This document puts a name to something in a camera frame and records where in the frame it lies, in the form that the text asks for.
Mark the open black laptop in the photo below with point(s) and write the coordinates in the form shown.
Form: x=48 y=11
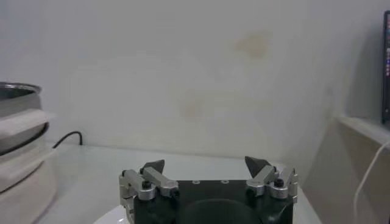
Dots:
x=386 y=67

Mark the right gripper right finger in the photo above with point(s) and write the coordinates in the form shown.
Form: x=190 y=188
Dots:
x=265 y=178

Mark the cream electric cooker base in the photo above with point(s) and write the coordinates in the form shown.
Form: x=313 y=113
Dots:
x=27 y=194

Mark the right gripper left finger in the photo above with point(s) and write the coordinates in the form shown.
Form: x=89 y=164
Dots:
x=158 y=179

